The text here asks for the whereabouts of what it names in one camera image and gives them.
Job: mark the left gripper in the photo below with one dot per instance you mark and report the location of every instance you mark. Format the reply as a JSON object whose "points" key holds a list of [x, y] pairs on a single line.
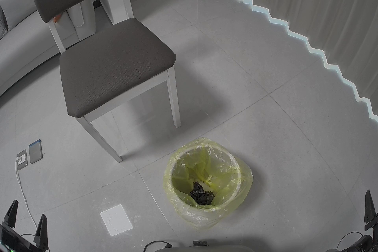
{"points": [[14, 240]]}

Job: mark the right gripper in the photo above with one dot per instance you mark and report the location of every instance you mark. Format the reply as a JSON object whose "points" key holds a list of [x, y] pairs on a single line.
{"points": [[375, 240]]}

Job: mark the yellow plastic bag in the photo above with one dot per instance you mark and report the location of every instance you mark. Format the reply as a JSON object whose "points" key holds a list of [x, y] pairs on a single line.
{"points": [[192, 215]]}

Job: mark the black plastic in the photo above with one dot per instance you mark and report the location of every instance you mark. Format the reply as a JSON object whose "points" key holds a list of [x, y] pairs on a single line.
{"points": [[202, 194]]}

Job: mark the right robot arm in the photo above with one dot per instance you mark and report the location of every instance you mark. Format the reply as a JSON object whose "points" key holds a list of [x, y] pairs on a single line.
{"points": [[358, 245]]}

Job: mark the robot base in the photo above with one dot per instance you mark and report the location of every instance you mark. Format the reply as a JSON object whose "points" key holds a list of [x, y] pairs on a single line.
{"points": [[224, 249]]}

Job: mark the white trash bin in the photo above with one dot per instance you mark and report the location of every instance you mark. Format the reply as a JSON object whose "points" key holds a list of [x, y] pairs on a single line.
{"points": [[227, 165]]}

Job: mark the pale grey sofa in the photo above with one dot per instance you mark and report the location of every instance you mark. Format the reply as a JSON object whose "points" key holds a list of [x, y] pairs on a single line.
{"points": [[26, 47]]}

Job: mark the grey and white chair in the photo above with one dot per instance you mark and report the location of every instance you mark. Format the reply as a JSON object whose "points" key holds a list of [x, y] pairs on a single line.
{"points": [[118, 61]]}

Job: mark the dark grey cushion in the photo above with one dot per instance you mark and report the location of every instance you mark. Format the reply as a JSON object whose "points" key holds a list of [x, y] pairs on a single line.
{"points": [[3, 22]]}

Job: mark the orange cushion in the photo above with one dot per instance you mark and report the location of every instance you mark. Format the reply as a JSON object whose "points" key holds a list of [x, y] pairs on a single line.
{"points": [[58, 18]]}

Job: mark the white cushion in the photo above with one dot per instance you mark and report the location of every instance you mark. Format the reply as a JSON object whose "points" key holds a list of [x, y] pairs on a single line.
{"points": [[85, 20]]}

